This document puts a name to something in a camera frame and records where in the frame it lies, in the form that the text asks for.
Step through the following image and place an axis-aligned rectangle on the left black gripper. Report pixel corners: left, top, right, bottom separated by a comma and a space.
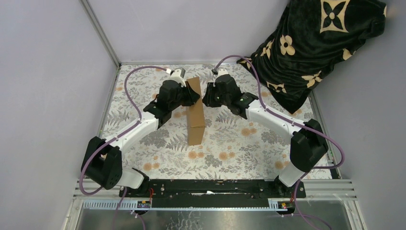
169, 82, 200, 111

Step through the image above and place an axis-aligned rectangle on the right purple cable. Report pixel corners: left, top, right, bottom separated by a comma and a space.
212, 55, 346, 230

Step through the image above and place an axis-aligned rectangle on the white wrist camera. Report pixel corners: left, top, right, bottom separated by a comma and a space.
166, 68, 186, 87
212, 68, 229, 78

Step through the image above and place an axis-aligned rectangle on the floral patterned table mat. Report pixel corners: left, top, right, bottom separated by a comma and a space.
102, 65, 290, 179

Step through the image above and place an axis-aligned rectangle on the purple cable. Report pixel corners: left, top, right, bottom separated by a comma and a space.
79, 65, 173, 230
212, 55, 346, 230

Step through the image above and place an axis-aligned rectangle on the brown cardboard box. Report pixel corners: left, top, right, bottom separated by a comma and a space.
186, 77, 206, 146

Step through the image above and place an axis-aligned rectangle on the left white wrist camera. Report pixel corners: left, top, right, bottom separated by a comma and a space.
166, 68, 186, 87

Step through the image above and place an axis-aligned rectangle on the aluminium frame rail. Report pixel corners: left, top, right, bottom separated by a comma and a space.
73, 179, 357, 201

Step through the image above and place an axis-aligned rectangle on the black floral blanket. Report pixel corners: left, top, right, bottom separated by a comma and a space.
238, 0, 387, 114

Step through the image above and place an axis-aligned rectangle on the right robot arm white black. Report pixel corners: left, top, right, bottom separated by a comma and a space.
203, 74, 328, 197

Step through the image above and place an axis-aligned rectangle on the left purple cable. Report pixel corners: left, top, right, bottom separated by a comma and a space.
79, 65, 173, 230

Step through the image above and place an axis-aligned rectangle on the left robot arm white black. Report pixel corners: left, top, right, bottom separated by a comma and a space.
79, 80, 201, 197

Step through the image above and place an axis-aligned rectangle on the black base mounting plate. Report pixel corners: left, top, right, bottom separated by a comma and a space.
119, 177, 306, 208

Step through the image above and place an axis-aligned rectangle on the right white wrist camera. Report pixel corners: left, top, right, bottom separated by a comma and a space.
212, 68, 229, 78

